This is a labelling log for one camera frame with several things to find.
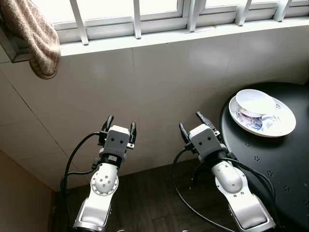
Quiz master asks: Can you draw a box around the plain white bowl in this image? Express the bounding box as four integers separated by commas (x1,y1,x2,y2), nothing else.
236,89,277,118

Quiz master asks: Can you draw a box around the large floral white plate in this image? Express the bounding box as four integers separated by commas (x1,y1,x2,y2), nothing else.
228,93,296,138

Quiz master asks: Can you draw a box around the black round table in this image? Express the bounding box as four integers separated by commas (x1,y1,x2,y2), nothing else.
220,81,309,232

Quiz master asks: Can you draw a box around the brown hanging towel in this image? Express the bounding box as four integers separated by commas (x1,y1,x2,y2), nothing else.
0,0,62,79

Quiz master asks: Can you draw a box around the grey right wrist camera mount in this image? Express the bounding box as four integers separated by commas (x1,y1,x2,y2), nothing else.
188,124,223,158

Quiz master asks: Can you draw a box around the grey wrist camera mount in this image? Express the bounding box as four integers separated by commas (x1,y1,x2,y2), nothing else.
188,124,223,158
102,125,132,156

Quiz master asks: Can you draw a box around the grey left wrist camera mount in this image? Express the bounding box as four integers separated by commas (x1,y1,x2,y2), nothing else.
102,125,132,156

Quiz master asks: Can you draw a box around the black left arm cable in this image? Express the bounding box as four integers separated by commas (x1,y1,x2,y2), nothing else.
60,131,104,228

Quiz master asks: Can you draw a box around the white barred window frame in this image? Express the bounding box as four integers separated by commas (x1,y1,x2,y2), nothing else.
0,0,309,56

